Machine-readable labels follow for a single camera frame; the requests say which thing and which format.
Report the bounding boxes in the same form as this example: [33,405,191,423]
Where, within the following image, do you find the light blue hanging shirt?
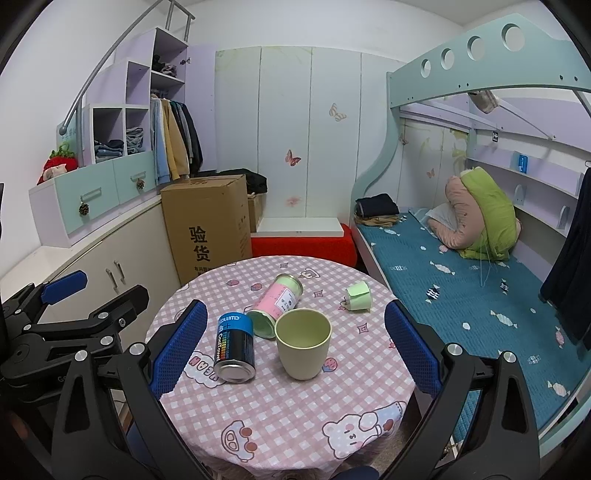
[150,97,171,185]

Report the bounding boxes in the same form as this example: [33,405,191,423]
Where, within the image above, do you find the folded dark clothes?
[354,194,400,220]

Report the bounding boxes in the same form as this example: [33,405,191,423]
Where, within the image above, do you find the yellow hanging jacket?
[161,99,191,181]

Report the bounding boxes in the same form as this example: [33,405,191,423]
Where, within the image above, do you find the folded tan clothes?
[355,215,400,228]

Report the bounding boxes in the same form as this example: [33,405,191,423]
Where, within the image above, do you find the large cardboard box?
[160,174,252,284]

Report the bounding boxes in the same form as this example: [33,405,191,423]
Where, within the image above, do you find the dark hanging jackets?
[178,102,204,174]

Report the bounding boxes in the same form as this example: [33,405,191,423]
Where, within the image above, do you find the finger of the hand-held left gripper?
[0,270,88,332]
[9,284,151,371]

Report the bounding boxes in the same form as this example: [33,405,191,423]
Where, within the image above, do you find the grey metal handrail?
[58,0,195,134]

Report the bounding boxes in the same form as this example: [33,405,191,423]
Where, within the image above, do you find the white low cabinet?
[0,198,181,324]

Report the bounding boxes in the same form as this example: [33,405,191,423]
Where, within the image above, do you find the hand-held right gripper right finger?
[384,299,541,480]

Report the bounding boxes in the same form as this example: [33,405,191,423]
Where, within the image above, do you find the small green cup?
[341,281,372,312]

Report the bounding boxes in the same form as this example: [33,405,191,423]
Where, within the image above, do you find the red covered bench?
[250,224,358,268]

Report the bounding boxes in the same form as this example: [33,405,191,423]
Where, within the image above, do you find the small cardboard box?
[247,194,264,234]

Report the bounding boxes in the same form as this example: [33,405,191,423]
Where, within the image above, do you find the white board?
[256,216,342,238]

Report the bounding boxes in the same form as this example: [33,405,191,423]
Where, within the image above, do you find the red strawberry plush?
[37,143,79,185]

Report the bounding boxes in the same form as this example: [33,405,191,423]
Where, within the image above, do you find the large green cup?
[274,308,332,381]

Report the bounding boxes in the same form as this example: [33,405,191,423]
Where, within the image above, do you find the pink checked tablecloth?
[145,256,419,478]

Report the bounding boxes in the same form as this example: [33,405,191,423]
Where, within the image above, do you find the blue printed bed sheet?
[355,210,591,444]

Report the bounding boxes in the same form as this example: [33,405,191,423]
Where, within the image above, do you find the pink quilt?
[427,175,522,250]

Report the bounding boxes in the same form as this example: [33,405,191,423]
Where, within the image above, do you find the dark hanging garment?
[539,166,591,344]

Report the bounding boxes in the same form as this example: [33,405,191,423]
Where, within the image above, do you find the green blanket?
[459,167,518,261]

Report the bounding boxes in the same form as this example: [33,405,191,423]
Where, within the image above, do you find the purple stair cabinet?
[28,27,218,247]

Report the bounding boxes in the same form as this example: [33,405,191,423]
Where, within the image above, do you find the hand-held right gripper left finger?
[50,299,208,480]

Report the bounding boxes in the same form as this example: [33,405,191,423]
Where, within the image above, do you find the clothes on cabinet shelf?
[152,54,178,77]

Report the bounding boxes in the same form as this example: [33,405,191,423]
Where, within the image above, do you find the black clothing pile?
[228,169,269,195]

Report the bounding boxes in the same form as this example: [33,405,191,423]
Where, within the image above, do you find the pink and green canister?
[245,273,304,340]

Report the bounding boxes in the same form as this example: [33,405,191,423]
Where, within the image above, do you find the blue metal can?
[216,312,257,384]

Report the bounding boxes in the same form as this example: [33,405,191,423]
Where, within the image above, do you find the white pillow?
[425,203,455,228]

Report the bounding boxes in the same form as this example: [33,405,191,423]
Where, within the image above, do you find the beige cloth bundle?
[468,90,502,114]

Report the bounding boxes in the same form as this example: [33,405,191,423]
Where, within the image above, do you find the white wardrobe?
[215,46,393,220]

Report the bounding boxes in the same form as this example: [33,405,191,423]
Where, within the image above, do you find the teal bunk bed frame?
[351,13,591,462]

